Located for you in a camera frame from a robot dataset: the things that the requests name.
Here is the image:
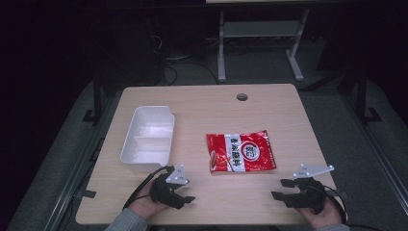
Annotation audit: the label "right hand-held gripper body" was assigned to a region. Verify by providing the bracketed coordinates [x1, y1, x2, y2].
[283, 164, 335, 216]

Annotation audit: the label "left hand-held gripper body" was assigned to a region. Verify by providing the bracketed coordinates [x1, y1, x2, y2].
[149, 164, 191, 211]

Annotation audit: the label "white plastic divided container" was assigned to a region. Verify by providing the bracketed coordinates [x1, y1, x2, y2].
[119, 105, 176, 173]

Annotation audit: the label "red and white snack packet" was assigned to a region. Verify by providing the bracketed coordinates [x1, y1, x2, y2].
[206, 129, 277, 174]

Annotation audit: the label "person's left hand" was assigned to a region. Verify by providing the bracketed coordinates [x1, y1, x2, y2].
[128, 183, 171, 221]

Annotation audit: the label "person's right hand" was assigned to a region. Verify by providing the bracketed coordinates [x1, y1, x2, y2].
[295, 197, 344, 229]

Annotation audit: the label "grey tape strip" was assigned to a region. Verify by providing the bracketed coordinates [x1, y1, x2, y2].
[75, 190, 97, 199]

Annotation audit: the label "black metal stand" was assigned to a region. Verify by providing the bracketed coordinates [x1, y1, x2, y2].
[82, 71, 105, 126]
[338, 65, 383, 126]

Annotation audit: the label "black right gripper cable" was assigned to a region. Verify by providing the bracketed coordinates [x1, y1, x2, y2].
[321, 184, 383, 231]

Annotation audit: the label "black floor cables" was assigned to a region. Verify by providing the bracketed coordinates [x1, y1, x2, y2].
[145, 18, 222, 87]

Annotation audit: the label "white metal desk frame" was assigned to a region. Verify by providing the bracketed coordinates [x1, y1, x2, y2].
[217, 9, 311, 83]

